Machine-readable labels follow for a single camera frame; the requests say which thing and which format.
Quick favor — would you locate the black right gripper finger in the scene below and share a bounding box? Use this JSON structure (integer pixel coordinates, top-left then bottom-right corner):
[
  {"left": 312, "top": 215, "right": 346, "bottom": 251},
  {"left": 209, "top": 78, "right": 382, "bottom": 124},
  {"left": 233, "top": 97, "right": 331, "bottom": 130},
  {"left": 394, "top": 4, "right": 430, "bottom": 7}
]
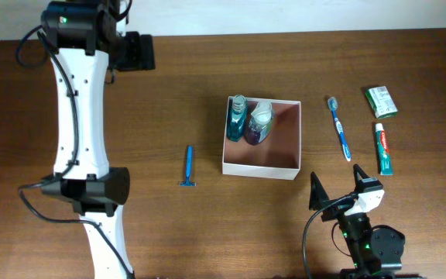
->
[
  {"left": 309, "top": 172, "right": 330, "bottom": 211},
  {"left": 353, "top": 164, "right": 371, "bottom": 192}
]

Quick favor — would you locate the teal mouthwash bottle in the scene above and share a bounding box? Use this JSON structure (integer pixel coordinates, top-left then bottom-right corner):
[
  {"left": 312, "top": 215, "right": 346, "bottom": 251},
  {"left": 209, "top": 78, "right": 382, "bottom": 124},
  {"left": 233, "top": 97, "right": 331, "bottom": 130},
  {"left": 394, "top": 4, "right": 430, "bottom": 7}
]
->
[{"left": 227, "top": 95, "right": 248, "bottom": 142}]

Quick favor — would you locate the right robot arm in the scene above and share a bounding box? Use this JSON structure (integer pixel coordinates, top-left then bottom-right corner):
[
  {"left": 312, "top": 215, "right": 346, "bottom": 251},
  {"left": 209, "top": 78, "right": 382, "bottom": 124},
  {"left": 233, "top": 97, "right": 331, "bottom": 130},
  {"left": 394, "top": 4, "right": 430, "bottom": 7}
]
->
[{"left": 302, "top": 164, "right": 406, "bottom": 278}]

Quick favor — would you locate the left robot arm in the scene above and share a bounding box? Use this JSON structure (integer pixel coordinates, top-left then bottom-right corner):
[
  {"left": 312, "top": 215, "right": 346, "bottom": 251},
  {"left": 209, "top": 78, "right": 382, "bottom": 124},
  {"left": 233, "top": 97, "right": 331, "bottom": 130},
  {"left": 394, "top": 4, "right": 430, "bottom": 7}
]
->
[{"left": 40, "top": 1, "right": 156, "bottom": 278}]

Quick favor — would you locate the green toothpaste tube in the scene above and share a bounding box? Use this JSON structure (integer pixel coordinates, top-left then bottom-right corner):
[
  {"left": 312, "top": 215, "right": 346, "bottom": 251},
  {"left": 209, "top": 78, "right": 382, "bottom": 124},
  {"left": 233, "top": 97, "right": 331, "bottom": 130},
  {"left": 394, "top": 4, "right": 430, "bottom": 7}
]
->
[{"left": 375, "top": 123, "right": 393, "bottom": 175}]

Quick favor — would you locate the white cardboard box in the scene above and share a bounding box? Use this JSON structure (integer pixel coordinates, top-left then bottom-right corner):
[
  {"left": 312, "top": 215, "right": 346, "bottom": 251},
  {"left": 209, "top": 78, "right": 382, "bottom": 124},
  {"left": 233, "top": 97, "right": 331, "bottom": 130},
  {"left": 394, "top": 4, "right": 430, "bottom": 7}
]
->
[{"left": 221, "top": 99, "right": 302, "bottom": 180}]

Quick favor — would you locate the blue white toothbrush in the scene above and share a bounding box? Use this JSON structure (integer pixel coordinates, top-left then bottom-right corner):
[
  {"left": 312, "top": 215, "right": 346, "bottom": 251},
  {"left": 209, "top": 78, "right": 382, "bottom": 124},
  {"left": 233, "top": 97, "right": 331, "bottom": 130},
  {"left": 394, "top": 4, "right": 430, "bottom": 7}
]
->
[{"left": 327, "top": 97, "right": 352, "bottom": 162}]

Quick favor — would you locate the green white soap box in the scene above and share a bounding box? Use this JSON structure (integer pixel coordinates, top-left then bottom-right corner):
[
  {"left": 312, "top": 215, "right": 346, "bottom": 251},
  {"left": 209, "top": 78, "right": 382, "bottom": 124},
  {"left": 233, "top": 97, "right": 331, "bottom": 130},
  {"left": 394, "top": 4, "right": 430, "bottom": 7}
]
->
[{"left": 365, "top": 86, "right": 398, "bottom": 119}]

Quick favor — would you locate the blue disposable razor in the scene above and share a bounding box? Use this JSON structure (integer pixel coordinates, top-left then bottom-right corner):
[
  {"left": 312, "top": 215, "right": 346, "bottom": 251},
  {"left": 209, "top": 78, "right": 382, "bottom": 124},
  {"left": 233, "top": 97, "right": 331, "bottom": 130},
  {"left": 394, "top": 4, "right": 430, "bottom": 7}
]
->
[{"left": 180, "top": 146, "right": 197, "bottom": 187}]

